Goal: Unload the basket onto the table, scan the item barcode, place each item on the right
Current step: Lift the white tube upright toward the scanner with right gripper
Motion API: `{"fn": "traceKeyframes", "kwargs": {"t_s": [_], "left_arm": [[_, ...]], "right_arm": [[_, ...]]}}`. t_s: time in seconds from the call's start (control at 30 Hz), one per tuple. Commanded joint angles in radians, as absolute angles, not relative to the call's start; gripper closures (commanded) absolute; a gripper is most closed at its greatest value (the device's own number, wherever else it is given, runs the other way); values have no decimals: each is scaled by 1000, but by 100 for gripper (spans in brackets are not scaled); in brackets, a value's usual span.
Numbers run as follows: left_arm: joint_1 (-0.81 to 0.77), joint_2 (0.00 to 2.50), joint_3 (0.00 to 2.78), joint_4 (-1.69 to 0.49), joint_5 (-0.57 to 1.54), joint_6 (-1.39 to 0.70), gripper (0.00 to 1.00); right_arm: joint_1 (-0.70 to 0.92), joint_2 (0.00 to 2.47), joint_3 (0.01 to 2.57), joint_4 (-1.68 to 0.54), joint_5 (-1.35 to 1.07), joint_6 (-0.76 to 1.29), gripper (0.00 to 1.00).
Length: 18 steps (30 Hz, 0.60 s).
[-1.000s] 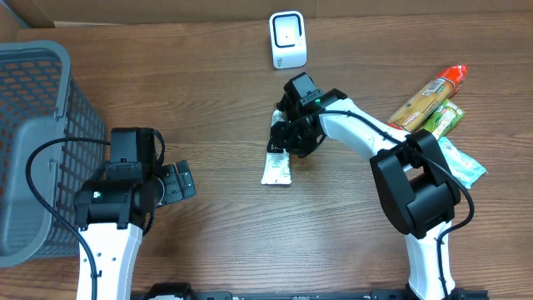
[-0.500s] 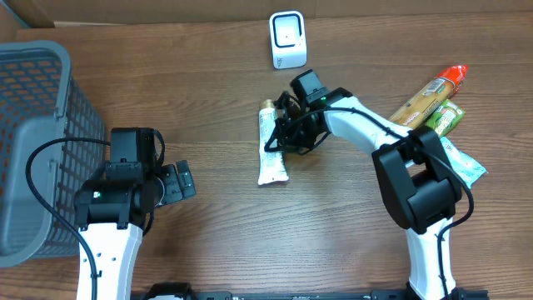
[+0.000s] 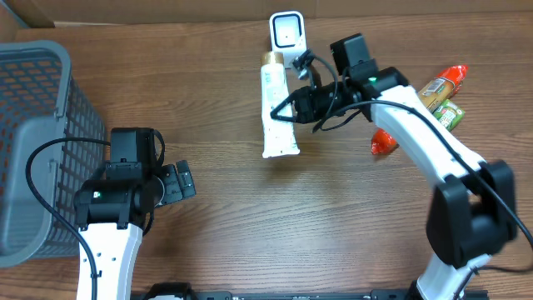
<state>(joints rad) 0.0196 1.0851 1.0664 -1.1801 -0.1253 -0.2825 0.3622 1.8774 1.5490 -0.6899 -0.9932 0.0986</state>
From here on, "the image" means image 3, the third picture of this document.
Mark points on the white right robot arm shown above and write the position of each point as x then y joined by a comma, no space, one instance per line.
473,209

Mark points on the orange biscuit roll pack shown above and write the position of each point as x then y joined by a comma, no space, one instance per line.
444,86

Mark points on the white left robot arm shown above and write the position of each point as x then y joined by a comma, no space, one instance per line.
114,210

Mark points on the white tube with gold cap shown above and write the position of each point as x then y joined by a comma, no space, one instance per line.
278,130

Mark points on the brown cardboard back panel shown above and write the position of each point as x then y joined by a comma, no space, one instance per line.
44,13

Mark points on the white barcode scanner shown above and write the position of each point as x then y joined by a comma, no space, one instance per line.
288,35

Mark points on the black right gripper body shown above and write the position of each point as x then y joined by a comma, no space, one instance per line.
326,103

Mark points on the grey plastic mesh basket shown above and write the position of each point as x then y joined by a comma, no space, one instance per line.
52,132

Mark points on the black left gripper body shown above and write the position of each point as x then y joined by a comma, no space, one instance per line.
176,183

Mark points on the green snack bar wrapper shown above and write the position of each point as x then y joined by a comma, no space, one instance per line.
449,115

